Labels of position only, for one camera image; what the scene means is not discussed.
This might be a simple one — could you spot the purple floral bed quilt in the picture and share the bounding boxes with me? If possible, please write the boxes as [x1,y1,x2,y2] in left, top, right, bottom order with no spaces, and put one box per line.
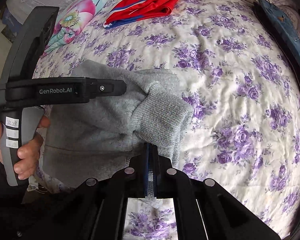
[34,0,300,238]

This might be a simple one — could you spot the grey sweatpants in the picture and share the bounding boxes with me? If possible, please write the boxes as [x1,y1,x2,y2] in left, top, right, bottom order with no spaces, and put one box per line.
[43,60,193,188]

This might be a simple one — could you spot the floral pink teal pillow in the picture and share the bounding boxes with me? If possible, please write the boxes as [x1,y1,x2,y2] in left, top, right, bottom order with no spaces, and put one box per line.
[44,0,109,54]

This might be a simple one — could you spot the blue denim jeans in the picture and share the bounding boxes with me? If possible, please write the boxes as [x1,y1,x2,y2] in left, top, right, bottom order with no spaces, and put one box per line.
[258,0,300,67]

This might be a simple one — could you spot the red blue sports shorts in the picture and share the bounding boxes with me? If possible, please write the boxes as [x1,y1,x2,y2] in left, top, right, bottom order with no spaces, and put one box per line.
[103,0,179,29]

